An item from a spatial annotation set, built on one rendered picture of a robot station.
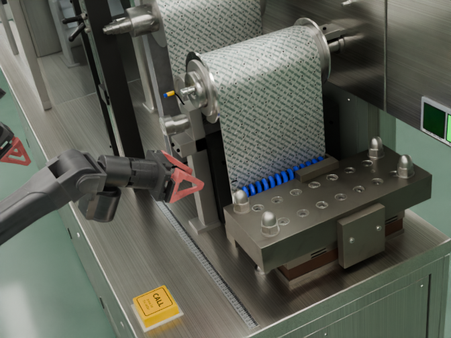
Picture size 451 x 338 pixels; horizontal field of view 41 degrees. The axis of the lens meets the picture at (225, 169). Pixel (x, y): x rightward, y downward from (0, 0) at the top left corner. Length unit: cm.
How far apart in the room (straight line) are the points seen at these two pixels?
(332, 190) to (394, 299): 26
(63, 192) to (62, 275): 180
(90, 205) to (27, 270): 185
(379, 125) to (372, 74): 35
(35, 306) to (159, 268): 150
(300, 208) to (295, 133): 18
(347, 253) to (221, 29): 57
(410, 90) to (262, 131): 30
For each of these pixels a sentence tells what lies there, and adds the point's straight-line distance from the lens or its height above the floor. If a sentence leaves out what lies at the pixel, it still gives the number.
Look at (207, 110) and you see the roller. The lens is 122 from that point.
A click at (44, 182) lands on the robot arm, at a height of 122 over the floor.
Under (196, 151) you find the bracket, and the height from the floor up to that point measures 111.
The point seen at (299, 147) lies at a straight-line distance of 132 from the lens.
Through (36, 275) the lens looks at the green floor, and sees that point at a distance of 294.
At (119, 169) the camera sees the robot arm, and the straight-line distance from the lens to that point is 113.
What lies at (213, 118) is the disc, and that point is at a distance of 122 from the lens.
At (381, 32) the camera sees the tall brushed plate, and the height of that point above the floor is 131.
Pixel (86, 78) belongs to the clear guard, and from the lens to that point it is 220.
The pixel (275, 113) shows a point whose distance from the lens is 125.
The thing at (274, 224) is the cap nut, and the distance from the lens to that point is 114.
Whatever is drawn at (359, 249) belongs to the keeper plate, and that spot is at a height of 94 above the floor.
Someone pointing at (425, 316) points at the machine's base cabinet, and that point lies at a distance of 145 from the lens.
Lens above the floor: 175
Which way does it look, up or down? 32 degrees down
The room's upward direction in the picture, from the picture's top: 9 degrees counter-clockwise
